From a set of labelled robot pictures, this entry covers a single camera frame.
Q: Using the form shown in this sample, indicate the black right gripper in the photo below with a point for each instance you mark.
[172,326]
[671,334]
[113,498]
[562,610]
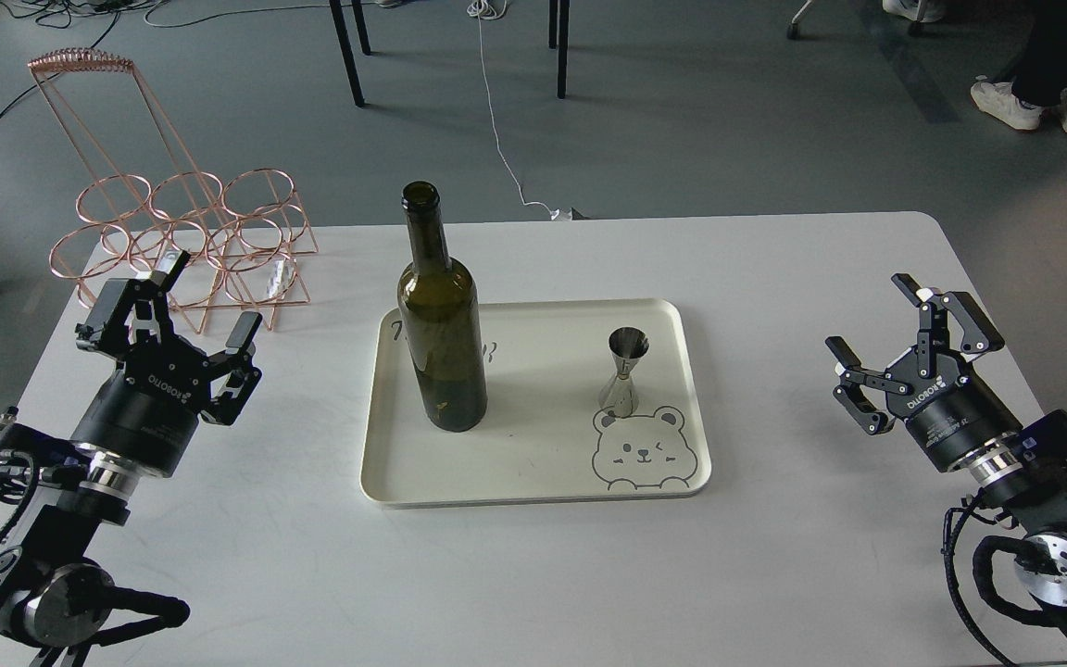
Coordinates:
[950,412]

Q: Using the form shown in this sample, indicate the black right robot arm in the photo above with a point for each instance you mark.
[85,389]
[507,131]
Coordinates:
[1022,477]

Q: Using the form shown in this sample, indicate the black table legs left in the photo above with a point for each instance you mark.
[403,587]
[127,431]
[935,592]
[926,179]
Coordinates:
[344,40]

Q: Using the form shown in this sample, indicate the black table legs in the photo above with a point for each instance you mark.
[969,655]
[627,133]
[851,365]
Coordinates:
[344,40]
[558,17]

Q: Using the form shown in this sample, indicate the cream bear print tray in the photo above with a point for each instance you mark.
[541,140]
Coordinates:
[543,437]

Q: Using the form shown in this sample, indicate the steel double jigger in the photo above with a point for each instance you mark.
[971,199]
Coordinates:
[627,346]

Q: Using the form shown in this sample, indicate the dark green wine bottle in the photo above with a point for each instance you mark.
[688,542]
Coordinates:
[438,305]

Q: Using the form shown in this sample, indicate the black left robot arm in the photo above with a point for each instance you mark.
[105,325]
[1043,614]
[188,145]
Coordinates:
[53,597]

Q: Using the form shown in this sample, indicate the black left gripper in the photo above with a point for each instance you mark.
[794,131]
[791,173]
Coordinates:
[148,409]

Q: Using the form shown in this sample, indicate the person in black trousers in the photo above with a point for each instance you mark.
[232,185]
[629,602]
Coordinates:
[1039,82]

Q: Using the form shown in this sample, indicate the copper wire wine rack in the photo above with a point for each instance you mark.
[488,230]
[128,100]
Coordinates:
[246,234]

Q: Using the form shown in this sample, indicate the black table legs right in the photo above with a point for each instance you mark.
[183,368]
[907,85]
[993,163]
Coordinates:
[558,17]

